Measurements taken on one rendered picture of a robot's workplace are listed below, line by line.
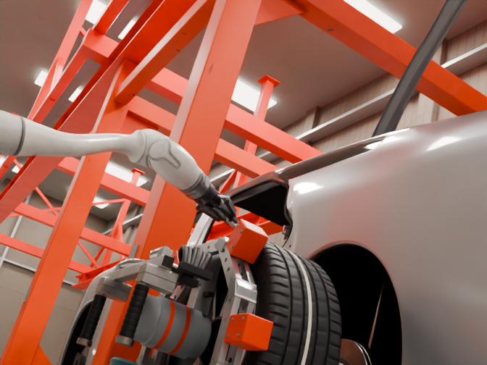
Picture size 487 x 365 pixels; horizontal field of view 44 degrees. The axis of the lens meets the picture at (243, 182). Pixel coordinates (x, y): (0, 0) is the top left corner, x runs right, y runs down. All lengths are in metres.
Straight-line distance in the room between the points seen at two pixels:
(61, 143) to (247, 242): 0.55
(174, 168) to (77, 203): 2.54
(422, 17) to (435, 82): 5.57
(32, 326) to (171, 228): 1.96
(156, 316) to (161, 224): 0.69
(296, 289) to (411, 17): 7.64
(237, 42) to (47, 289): 2.16
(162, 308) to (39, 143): 0.54
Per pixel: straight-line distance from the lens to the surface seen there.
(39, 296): 4.12
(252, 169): 4.91
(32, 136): 1.58
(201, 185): 1.83
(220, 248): 1.72
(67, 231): 4.21
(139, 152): 1.86
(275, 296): 1.57
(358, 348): 2.06
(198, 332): 1.72
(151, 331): 1.68
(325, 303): 1.67
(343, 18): 3.20
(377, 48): 3.29
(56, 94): 6.72
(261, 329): 1.48
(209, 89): 2.56
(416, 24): 9.16
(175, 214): 2.33
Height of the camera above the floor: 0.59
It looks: 23 degrees up
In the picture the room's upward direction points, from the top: 16 degrees clockwise
